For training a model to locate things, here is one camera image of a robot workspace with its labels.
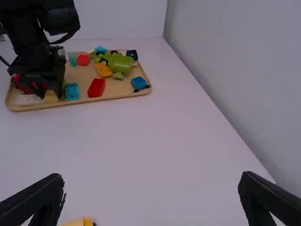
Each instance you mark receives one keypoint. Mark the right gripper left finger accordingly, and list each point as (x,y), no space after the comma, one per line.
(14,208)

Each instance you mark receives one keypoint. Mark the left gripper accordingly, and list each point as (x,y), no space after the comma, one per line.
(33,63)

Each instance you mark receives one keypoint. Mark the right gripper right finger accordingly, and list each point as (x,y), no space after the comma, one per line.
(258,196)

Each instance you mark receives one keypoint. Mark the yellow toy car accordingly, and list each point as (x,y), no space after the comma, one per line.
(80,222)

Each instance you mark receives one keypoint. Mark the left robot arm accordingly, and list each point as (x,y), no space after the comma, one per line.
(23,18)

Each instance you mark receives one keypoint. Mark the pale yellow toy brick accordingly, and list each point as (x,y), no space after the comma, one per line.
(51,99)

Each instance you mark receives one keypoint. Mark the turquoise toy brick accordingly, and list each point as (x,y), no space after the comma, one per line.
(71,91)

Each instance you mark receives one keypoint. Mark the white toy brick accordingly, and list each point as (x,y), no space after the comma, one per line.
(28,100)

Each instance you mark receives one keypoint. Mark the red toy brick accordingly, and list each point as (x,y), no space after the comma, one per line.
(96,89)
(83,60)
(16,81)

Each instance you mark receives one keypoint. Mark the clear teal toy brick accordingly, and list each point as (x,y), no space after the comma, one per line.
(73,60)

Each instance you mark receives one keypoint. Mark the green toy car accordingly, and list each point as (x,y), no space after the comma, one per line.
(100,56)

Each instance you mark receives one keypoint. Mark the tan tray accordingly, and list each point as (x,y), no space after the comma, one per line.
(117,93)

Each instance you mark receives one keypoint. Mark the small green toy brick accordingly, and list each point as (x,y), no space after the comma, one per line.
(117,75)

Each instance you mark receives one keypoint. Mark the lime green toy brick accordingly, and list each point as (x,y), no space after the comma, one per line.
(120,63)

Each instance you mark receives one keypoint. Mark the dark blue toy brick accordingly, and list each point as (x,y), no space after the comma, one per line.
(131,54)

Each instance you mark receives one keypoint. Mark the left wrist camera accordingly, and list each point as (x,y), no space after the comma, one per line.
(57,54)

